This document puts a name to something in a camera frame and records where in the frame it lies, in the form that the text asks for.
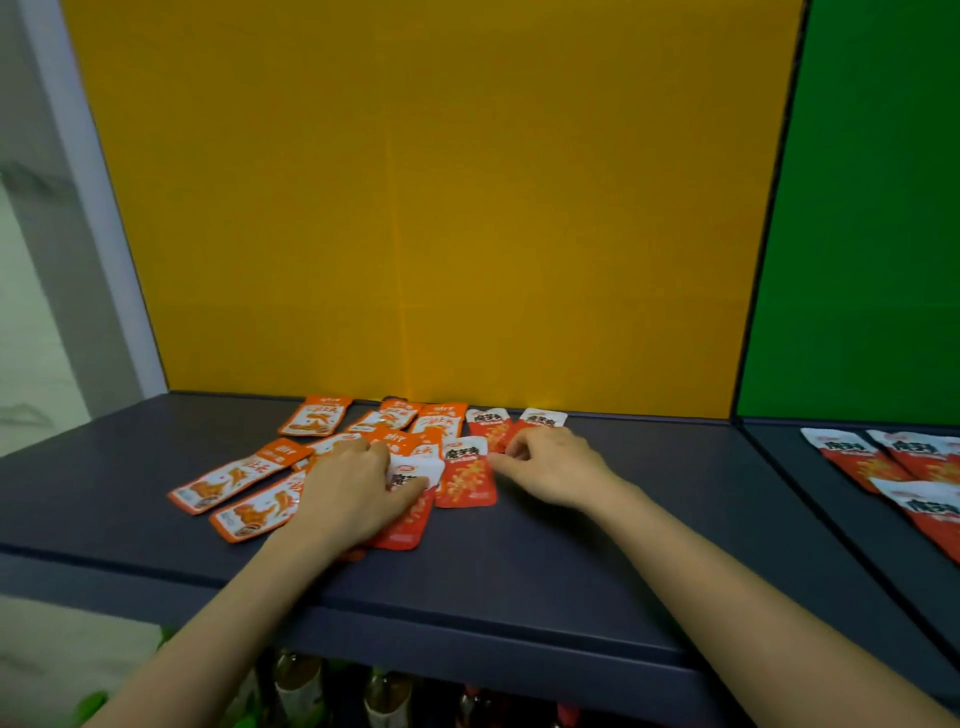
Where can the person's right hand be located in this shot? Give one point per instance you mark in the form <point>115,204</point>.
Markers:
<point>562,469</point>

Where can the person's left hand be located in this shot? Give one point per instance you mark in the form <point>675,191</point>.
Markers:
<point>345,495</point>

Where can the person's right thumb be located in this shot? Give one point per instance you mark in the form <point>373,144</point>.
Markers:
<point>511,469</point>

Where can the person's left thumb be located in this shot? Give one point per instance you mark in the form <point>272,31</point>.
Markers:
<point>405,495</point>

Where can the red snack packet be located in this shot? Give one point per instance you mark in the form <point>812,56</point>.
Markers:
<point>409,529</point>
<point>855,459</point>
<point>491,431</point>
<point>544,418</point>
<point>465,480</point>
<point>934,517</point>
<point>922,454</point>

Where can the person's left forearm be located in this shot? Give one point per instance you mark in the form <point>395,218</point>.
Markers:
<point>225,637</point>

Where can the person's right forearm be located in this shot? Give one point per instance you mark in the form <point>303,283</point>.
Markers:
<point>735,622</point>

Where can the dark grey shelf board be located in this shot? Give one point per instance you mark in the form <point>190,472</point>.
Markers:
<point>525,570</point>
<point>825,540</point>

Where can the pile of orange packets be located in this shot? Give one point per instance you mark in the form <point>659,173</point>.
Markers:
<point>240,475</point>

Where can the clear bottle with white label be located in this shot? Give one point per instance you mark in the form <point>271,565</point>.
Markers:
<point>388,701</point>
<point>298,686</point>

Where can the dark bottle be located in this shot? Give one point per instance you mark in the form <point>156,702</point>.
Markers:
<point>480,711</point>

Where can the red bottle cap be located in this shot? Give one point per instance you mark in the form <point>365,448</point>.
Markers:
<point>568,716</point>

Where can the yellow back panel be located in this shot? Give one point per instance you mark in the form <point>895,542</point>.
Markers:
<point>450,202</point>

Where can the green bottle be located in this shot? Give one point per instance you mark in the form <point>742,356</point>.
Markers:
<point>91,705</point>

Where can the green back panel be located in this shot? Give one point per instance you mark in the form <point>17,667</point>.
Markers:
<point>870,225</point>

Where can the white frame post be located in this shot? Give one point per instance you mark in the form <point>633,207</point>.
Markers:
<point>97,210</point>

